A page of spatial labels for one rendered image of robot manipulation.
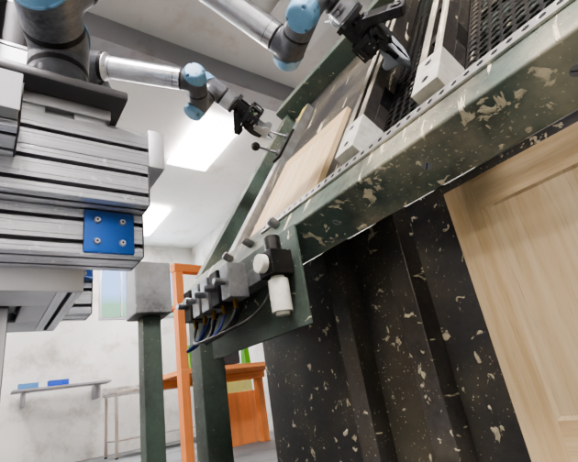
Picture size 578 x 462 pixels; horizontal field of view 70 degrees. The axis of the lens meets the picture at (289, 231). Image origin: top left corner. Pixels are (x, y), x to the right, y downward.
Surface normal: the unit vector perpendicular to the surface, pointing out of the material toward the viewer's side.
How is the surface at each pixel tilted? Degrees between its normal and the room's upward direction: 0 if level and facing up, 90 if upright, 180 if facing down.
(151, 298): 90
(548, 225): 90
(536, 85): 148
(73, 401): 90
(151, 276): 90
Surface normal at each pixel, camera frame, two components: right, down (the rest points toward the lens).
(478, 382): -0.82, -0.09
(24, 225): 0.57, -0.39
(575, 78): -0.30, 0.73
